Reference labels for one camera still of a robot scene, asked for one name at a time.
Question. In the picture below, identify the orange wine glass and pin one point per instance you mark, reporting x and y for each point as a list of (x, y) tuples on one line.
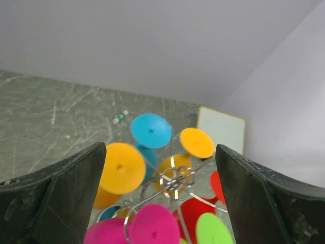
[(197, 144), (124, 170)]

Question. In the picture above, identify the chrome wine glass rack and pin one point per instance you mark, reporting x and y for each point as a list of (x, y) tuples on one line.
[(174, 183)]

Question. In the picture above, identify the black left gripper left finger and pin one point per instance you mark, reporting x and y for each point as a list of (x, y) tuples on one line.
[(53, 204)]

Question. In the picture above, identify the blue plastic wine glass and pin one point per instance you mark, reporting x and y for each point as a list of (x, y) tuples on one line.
[(150, 132)]

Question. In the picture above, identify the pink plastic wine glass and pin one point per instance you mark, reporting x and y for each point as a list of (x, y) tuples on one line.
[(152, 224)]

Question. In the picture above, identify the green white marker pen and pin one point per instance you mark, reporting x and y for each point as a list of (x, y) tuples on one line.
[(120, 117)]

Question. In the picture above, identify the red plastic wine glass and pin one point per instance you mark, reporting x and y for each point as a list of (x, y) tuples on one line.
[(193, 208)]

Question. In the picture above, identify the small whiteboard wooden frame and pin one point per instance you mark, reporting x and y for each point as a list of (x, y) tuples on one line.
[(223, 128)]

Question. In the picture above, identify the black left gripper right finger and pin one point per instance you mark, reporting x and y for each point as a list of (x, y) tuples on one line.
[(266, 206)]

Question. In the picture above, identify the green plastic wine glass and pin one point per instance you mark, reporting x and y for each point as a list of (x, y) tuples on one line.
[(208, 228)]

